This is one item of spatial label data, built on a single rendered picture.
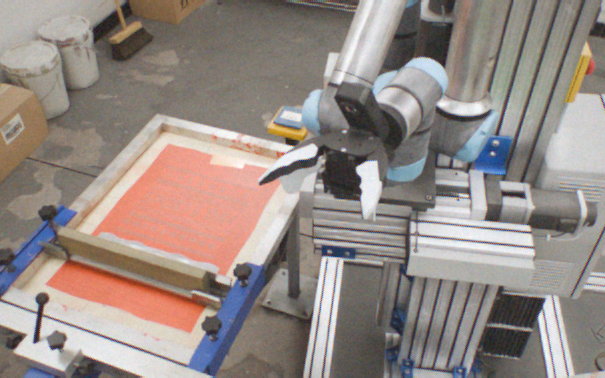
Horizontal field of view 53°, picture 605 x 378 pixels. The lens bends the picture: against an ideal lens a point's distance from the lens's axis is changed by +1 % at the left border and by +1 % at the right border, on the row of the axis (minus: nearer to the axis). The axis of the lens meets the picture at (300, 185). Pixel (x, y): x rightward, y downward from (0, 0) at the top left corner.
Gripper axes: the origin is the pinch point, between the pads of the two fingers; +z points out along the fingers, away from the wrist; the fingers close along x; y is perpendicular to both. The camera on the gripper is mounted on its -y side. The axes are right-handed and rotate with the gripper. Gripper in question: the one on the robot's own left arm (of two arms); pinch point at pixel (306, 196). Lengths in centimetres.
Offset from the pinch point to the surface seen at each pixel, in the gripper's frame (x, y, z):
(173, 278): 56, 58, -17
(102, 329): 63, 61, 1
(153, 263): 61, 54, -16
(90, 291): 76, 62, -6
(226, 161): 78, 62, -64
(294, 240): 80, 120, -92
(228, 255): 55, 65, -34
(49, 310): 77, 59, 4
